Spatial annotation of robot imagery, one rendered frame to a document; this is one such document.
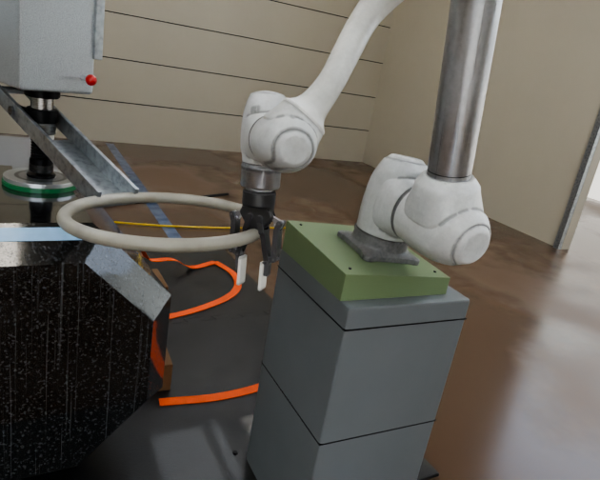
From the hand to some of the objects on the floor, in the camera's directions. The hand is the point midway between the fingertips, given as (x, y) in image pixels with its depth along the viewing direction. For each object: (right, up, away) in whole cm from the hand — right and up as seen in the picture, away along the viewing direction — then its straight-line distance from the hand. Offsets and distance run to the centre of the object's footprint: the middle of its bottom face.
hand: (251, 273), depth 125 cm
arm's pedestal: (+19, -76, +52) cm, 94 cm away
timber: (-52, -47, +97) cm, 119 cm away
